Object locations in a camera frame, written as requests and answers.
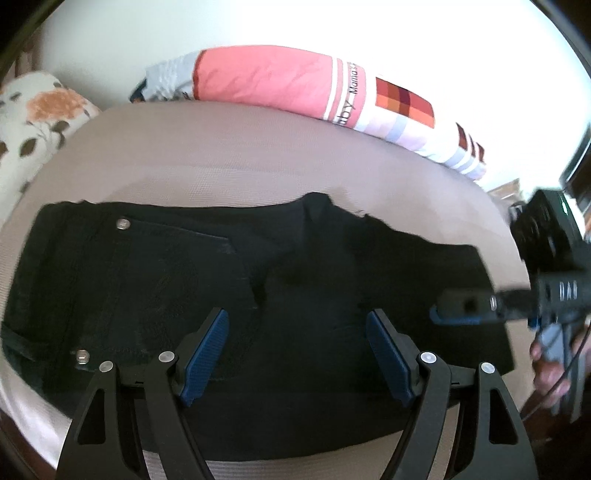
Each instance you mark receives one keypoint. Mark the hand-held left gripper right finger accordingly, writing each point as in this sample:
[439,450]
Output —
[390,355]

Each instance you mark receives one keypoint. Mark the pink checkered bolster pillow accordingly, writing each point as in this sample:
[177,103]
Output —
[268,78]

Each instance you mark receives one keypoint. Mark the person's right hand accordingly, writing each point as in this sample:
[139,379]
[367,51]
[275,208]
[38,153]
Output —
[549,381]

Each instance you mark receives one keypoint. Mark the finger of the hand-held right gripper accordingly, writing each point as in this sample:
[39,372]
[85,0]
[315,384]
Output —
[461,304]

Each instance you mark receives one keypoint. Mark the black denim shorts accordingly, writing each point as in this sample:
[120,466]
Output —
[300,277]

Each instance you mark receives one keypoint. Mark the dark window frame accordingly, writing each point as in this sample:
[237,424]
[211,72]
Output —
[579,180]

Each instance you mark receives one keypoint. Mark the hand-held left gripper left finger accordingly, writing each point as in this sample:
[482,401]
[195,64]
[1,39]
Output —
[205,355]

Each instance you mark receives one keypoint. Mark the floral print pillow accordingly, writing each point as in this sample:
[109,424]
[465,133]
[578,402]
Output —
[41,106]

